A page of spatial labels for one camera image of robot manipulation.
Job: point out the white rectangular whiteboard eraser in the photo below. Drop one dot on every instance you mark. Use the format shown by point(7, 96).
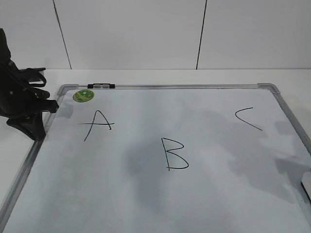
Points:
point(306, 183)

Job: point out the green round magnet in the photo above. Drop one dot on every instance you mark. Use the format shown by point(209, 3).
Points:
point(84, 95)

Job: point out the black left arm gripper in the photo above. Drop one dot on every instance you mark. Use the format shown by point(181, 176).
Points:
point(22, 98)

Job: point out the white board with aluminium frame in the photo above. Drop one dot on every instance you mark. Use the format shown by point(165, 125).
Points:
point(165, 159)

